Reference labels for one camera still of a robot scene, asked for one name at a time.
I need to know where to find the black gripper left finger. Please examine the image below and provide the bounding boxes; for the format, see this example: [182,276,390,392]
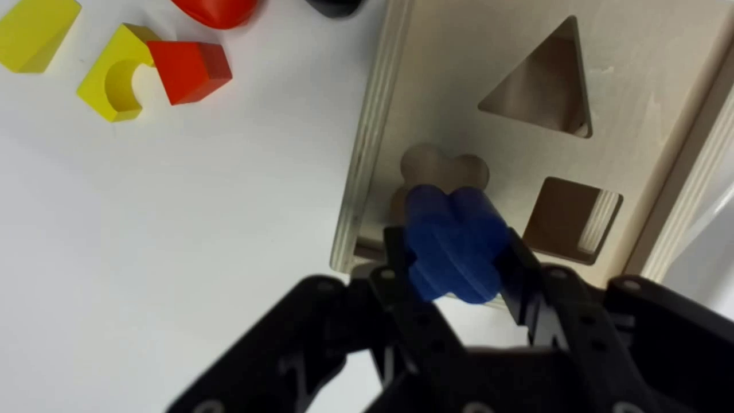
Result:
[164,222,470,413]

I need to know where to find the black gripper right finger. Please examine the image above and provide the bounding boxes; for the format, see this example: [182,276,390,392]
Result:
[499,228,734,413]

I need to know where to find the blue flower-shaped block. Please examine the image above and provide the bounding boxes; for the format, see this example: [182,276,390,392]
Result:
[402,183,515,306]

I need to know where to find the wooden shape sorter box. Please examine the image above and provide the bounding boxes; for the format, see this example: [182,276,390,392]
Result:
[328,0,734,290]

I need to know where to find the red angular block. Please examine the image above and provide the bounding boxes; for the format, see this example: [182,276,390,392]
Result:
[144,40,235,109]

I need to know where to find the black octagonal block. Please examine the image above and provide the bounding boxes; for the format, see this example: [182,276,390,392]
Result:
[305,0,370,22]

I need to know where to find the yellow arch block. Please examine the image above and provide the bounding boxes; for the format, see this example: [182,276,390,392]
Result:
[75,22,164,126]

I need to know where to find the red rounded block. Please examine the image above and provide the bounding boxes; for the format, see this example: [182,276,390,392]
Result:
[169,0,266,32]

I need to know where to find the yellow rectangular block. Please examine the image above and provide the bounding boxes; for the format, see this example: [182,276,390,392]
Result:
[0,0,85,76]

